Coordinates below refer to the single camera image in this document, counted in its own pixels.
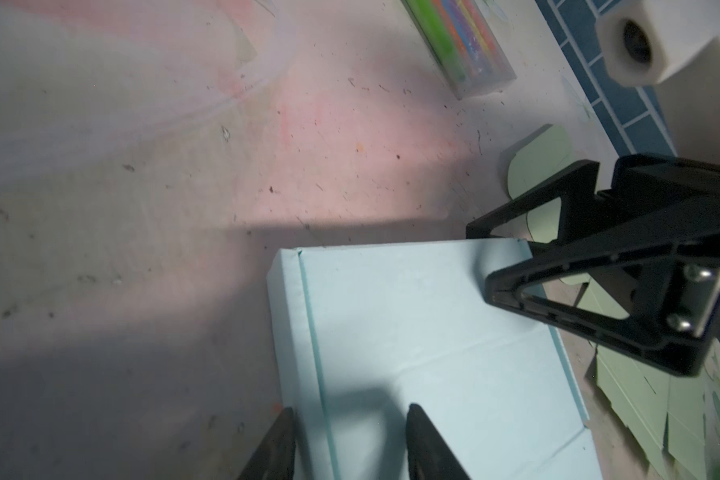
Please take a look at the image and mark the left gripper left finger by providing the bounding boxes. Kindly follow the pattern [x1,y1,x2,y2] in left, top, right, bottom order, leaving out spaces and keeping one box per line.
[237,407,297,480]

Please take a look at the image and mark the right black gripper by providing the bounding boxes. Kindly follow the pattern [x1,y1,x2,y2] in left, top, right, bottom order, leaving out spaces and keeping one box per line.
[466,155,720,376]

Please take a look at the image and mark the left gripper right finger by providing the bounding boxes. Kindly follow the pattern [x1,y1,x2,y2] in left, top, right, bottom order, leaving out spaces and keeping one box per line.
[405,403,470,480]

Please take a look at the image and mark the light blue paper box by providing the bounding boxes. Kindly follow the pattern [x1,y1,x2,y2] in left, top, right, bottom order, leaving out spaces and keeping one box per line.
[267,239,601,479]

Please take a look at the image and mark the light green flat paper box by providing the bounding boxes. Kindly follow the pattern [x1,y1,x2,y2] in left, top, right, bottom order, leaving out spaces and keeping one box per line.
[474,126,720,479]

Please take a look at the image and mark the pack of coloured markers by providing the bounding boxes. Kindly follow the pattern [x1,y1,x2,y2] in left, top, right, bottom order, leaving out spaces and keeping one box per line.
[403,0,517,100]

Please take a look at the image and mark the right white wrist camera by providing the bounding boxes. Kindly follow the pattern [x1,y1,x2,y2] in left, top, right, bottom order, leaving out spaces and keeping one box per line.
[595,1,720,165]

